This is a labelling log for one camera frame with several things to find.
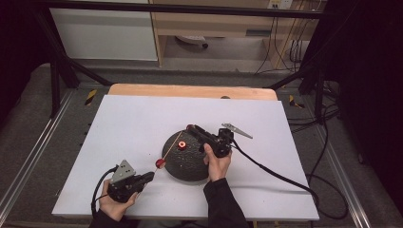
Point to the wooden desk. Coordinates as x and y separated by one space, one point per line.
215 23

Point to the black round plate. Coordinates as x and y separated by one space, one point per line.
187 164

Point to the yellow black tape strip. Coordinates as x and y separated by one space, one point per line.
90 97
295 102

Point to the wooden skewer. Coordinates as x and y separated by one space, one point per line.
172 147

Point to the white cabinet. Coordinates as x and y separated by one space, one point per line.
101 34

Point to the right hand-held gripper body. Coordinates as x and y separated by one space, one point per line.
223 144

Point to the person's left hand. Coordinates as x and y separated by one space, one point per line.
114 209

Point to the black metal frame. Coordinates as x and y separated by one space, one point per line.
177 7

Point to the person's right hand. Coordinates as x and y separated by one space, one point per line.
218 166

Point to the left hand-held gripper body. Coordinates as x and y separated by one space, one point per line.
123 183

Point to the white board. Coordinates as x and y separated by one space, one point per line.
133 126

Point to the white wall outlet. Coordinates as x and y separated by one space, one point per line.
280 3

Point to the white power strip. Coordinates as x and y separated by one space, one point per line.
191 39

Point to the aluminium rail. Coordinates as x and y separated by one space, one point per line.
34 148
345 177

